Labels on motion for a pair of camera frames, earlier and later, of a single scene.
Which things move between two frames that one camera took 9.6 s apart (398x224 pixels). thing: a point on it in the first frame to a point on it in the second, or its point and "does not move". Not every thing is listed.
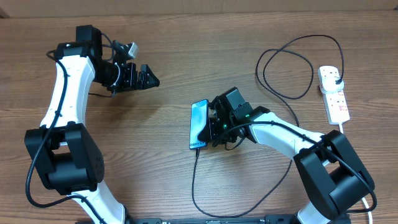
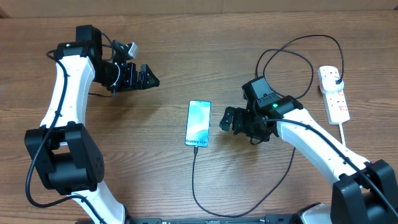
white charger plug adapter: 328,84 does not move
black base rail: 249,219 does not move
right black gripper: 212,138 to 237,114
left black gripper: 130,83 does not move
